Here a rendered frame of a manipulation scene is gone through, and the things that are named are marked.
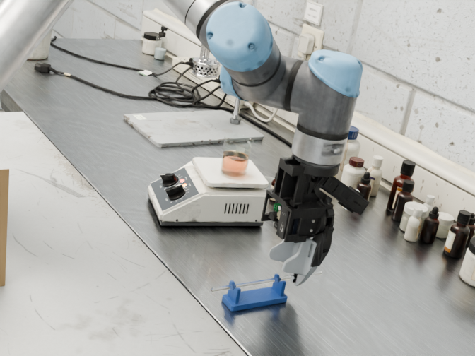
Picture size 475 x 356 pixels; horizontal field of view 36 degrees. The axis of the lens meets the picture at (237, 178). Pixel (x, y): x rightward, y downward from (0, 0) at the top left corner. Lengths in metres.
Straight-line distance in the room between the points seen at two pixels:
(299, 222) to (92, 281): 0.32
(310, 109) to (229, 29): 0.19
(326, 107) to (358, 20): 0.81
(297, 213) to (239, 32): 0.29
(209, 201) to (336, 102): 0.39
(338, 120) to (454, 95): 0.61
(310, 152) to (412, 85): 0.68
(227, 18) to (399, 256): 0.64
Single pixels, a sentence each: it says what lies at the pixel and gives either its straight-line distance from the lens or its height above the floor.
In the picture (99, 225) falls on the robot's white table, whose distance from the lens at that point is 1.28.
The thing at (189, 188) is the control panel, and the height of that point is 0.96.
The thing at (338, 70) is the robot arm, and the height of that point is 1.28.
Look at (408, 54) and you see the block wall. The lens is 1.66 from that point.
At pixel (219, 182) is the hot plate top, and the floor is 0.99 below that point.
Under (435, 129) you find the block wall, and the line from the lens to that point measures 1.61.
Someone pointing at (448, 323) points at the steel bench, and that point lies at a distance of 1.21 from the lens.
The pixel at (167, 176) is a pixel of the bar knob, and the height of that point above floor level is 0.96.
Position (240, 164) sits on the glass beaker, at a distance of 1.30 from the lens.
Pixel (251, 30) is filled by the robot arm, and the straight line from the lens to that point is 0.88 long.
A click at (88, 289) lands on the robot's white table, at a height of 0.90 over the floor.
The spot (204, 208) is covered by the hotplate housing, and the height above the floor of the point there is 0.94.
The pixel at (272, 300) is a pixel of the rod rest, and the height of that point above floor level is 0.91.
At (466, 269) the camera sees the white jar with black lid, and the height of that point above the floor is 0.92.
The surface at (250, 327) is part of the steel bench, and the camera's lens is 1.06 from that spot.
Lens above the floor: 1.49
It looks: 23 degrees down
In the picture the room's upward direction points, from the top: 10 degrees clockwise
